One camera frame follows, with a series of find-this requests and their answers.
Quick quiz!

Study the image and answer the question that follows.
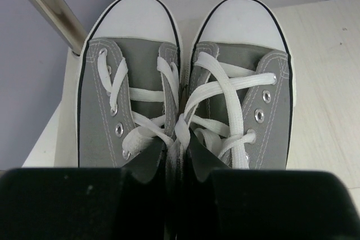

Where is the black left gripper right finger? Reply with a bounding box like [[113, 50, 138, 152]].
[[184, 135, 359, 239]]

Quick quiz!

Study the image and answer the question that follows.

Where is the grey canvas sneaker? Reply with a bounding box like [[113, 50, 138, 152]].
[[76, 0, 185, 167], [175, 0, 296, 170]]

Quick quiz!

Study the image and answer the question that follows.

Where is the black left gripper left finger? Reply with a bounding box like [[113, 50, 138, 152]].
[[1, 140, 165, 239]]

